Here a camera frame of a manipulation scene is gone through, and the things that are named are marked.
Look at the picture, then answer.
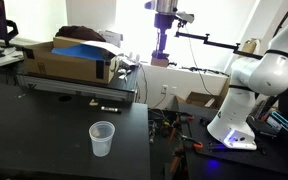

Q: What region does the clear plastic measuring cup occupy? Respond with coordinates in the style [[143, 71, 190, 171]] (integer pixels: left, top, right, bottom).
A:
[[89, 121, 115, 157]]

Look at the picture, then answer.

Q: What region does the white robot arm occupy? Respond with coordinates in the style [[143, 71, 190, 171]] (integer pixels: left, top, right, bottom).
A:
[[207, 25, 288, 150]]

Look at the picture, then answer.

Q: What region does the brown Expo marker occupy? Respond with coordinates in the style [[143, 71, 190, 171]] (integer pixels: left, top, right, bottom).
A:
[[101, 106, 121, 113]]

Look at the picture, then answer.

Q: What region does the small open cardboard box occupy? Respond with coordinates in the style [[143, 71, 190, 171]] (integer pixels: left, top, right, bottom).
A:
[[174, 92, 223, 109]]

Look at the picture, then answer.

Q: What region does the blue sheet in box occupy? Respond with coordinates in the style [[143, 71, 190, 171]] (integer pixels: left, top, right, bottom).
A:
[[52, 44, 115, 61]]

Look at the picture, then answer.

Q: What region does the orange black clamp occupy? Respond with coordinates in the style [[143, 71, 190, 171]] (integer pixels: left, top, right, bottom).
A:
[[180, 135, 203, 150]]

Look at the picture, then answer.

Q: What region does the large cardboard box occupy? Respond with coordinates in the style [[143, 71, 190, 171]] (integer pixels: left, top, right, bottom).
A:
[[23, 36, 122, 84]]

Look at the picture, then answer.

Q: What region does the silver purple stand device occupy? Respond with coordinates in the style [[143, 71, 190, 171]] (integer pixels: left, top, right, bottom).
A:
[[144, 0, 196, 68]]

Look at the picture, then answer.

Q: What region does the dark cloth bundle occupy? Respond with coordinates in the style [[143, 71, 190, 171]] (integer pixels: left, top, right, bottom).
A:
[[55, 26, 105, 42]]

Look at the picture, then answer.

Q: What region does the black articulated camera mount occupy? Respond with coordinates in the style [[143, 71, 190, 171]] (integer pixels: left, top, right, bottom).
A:
[[175, 20, 263, 60]]

